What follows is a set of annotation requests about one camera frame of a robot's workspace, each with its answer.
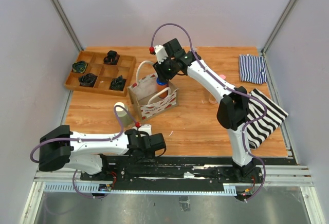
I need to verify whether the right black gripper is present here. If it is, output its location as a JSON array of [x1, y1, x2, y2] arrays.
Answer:
[[153, 56, 177, 84]]

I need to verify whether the orange spray bottle back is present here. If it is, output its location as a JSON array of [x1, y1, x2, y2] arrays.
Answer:
[[156, 78, 168, 99]]

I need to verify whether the clear bottle pink cap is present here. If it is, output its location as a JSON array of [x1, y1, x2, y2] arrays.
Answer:
[[208, 74, 226, 104]]

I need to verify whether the blue white striped cloth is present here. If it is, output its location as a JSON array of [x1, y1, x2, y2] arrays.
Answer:
[[239, 54, 267, 85]]

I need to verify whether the black white striped cloth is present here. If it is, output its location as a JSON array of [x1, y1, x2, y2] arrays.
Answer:
[[246, 88, 288, 150]]

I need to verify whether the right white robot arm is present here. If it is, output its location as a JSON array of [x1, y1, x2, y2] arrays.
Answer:
[[149, 39, 255, 183]]

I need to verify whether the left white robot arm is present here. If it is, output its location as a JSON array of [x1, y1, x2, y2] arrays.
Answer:
[[38, 124, 167, 181]]

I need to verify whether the canvas tote bag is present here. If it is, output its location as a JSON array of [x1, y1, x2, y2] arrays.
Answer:
[[127, 61, 179, 123]]

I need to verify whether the small black rolled belt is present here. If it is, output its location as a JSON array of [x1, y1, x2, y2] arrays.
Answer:
[[103, 50, 120, 65]]

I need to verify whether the wooden compartment tray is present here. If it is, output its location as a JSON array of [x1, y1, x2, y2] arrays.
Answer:
[[64, 51, 136, 97]]

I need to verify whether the green patterned rolled belt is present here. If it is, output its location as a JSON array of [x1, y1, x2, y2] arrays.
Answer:
[[72, 61, 88, 73]]

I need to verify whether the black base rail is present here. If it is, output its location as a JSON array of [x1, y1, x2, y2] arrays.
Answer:
[[80, 156, 263, 192]]

